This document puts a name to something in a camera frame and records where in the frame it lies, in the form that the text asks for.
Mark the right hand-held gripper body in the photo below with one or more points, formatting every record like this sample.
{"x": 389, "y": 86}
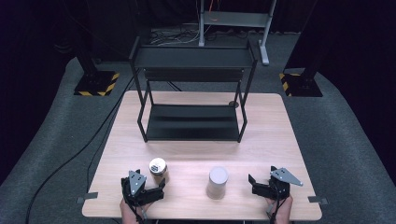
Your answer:
{"x": 280, "y": 183}

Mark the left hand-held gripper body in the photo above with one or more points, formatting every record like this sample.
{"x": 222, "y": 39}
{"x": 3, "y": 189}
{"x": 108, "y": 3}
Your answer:
{"x": 136, "y": 182}

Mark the white-lidded spice jar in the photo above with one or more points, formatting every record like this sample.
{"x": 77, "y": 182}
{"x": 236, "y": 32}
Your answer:
{"x": 217, "y": 183}

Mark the black metal two-tier rack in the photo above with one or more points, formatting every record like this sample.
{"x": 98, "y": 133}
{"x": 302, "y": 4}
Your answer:
{"x": 193, "y": 124}

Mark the person's right hand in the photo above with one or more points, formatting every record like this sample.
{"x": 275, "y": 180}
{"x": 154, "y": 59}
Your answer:
{"x": 285, "y": 211}

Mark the person's left hand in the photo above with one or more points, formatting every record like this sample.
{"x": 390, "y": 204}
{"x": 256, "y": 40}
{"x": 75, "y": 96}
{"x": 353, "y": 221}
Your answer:
{"x": 130, "y": 214}

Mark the round dark table grommet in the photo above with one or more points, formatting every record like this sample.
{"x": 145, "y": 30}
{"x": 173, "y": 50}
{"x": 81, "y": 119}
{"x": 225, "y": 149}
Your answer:
{"x": 233, "y": 104}

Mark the black stand with striped base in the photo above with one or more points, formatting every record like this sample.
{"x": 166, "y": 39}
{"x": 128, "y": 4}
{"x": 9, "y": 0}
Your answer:
{"x": 96, "y": 83}
{"x": 303, "y": 85}

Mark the grey metal stand frame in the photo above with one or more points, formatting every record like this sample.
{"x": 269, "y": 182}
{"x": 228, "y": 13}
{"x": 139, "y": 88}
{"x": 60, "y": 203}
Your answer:
{"x": 236, "y": 19}

